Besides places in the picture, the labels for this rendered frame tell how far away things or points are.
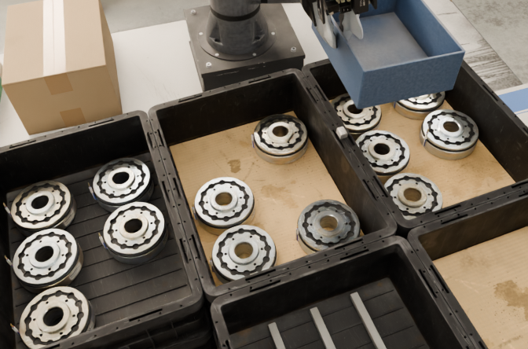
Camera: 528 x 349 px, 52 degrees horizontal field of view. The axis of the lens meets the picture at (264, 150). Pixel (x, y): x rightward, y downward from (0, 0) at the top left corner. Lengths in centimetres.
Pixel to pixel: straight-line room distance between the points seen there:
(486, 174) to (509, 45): 176
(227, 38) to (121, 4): 178
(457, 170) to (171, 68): 76
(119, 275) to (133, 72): 67
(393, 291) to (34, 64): 88
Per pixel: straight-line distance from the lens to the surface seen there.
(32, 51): 134
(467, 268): 94
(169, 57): 147
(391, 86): 77
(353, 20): 77
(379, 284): 90
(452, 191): 102
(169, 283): 90
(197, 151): 105
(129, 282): 92
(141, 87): 140
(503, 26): 289
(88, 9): 142
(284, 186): 98
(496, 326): 91
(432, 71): 79
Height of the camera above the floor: 162
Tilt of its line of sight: 49 degrees down
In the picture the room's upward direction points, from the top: 3 degrees counter-clockwise
